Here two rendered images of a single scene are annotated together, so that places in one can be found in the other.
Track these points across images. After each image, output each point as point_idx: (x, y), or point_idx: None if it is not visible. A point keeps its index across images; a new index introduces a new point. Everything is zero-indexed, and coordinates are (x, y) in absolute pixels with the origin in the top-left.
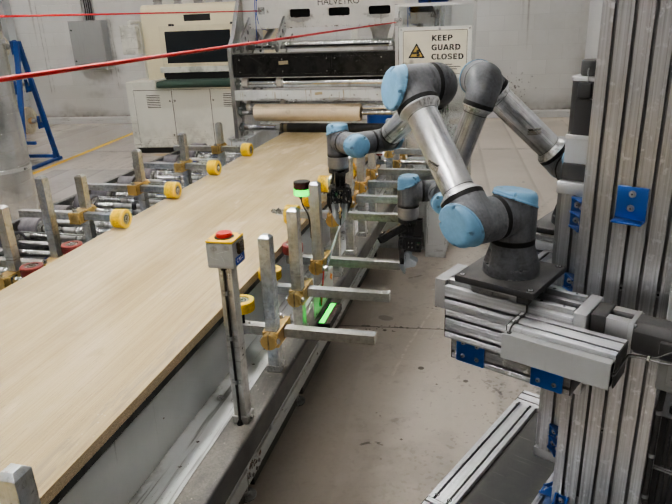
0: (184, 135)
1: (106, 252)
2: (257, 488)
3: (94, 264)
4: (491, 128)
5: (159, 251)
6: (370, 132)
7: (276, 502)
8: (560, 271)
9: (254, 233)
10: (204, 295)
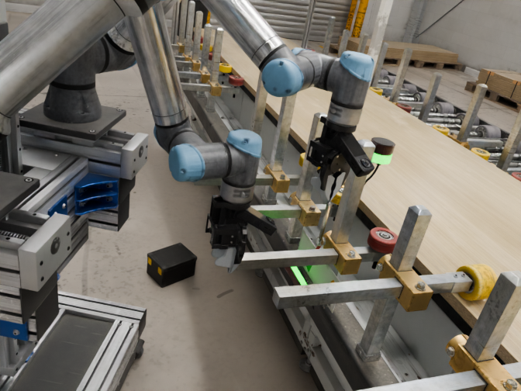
0: None
1: (520, 200)
2: (305, 375)
3: (490, 185)
4: None
5: (484, 207)
6: (298, 54)
7: (280, 368)
8: (21, 113)
9: (467, 256)
10: None
